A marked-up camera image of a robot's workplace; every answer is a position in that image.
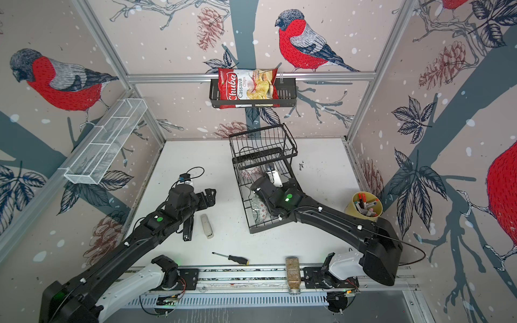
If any green geometric pattern bowl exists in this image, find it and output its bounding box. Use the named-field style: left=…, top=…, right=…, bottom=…
left=250, top=193, right=270, bottom=225

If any white red patterned bowl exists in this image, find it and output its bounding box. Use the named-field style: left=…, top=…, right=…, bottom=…
left=240, top=167, right=262, bottom=184

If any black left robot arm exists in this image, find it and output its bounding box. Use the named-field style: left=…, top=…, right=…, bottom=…
left=39, top=184, right=217, bottom=322

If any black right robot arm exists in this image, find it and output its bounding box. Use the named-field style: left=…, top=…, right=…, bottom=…
left=250, top=176, right=403, bottom=286

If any white rectangular block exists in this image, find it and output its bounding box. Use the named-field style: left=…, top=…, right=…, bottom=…
left=200, top=214, right=214, bottom=239

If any black stapler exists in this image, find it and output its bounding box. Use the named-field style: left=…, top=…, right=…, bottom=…
left=183, top=216, right=194, bottom=242

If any black yellow screwdriver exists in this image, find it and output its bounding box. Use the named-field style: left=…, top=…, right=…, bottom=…
left=212, top=252, right=249, bottom=266

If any grain filled jar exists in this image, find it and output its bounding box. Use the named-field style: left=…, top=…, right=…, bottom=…
left=285, top=257, right=302, bottom=295

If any red marker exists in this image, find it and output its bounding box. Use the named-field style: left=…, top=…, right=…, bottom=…
left=359, top=193, right=366, bottom=205

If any yellow cup holder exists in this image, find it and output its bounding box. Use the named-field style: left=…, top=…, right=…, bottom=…
left=345, top=192, right=383, bottom=222

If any red chips bag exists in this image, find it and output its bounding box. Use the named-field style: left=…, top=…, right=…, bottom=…
left=218, top=68, right=279, bottom=101

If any black wire dish rack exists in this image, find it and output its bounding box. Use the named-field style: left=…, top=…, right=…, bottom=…
left=228, top=124, right=301, bottom=234

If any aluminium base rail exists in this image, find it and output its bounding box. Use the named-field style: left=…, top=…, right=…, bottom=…
left=125, top=265, right=420, bottom=312

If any black wall basket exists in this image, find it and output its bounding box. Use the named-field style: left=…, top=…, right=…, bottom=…
left=209, top=78, right=297, bottom=109

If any white mesh wall shelf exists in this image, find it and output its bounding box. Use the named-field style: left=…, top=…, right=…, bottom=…
left=64, top=98, right=148, bottom=184

